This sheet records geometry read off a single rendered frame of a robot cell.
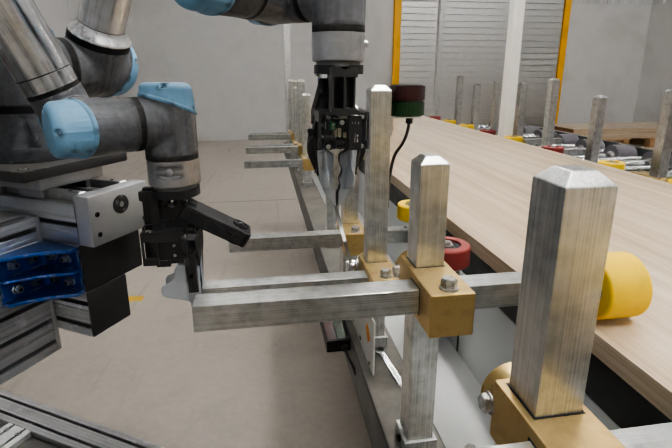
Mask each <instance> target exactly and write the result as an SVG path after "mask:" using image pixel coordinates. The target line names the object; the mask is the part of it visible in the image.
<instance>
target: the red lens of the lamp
mask: <svg viewBox="0 0 672 448"><path fill-rule="evenodd" d="M389 89H391V90H392V100H425V86H391V85H390V86H389Z"/></svg>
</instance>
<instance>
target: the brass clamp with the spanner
mask: <svg viewBox="0 0 672 448"><path fill-rule="evenodd" d="M357 259H358V262H359V271H363V270H364V271H365V273H366V275H367V277H368V282H377V281H391V280H399V278H397V277H394V276H393V274H392V267H393V264H392V263H391V262H390V260H389V259H388V257H387V261H386V262H371V263H367V261H366V259H365V257H364V256H363V252H362V253H361V254H359V256H358V258H357ZM382 268H389V269H391V274H392V277H391V278H389V279H384V278H381V277H380V276H379V274H380V270H381V269H382Z"/></svg>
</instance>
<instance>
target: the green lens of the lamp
mask: <svg viewBox="0 0 672 448"><path fill-rule="evenodd" d="M424 107H425V101H423V102H392V106H391V115H392V116H423V115H424Z"/></svg>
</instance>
